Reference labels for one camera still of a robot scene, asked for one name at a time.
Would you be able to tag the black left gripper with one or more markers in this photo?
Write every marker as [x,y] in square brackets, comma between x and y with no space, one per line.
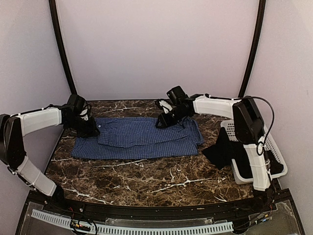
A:
[91,130]

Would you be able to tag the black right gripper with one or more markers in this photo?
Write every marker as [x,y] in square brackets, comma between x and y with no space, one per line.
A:
[165,123]

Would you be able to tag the blue checkered shirt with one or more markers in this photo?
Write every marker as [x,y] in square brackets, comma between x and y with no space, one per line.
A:
[136,138]

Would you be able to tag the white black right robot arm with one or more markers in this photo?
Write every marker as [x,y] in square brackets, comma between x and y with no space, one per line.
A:
[248,127]

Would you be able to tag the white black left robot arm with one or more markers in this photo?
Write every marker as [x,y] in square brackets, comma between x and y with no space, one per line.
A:
[25,135]

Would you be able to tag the white plastic laundry basket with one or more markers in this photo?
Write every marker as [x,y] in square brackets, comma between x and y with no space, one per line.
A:
[260,163]

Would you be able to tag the black garment in basket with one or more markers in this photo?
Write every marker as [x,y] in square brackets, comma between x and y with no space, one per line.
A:
[224,151]

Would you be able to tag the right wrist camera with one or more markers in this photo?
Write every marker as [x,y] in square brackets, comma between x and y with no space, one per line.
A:
[164,105]

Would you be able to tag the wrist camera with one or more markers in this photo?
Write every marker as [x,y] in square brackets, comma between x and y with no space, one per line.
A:
[85,113]
[164,105]

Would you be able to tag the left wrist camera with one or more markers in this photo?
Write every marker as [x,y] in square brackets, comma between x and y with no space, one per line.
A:
[85,113]

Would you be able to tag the black front table rail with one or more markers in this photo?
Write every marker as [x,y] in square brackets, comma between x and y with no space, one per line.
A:
[236,210]

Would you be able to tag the white slotted cable duct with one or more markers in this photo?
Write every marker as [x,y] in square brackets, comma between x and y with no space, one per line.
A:
[135,227]

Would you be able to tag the black left corner post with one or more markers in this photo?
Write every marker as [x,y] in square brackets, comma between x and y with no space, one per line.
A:
[60,45]

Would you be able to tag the black corner post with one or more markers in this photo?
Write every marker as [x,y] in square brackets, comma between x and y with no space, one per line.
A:
[254,47]
[60,45]

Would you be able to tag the black right corner post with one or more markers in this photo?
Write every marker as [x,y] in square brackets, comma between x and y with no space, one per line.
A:
[254,47]

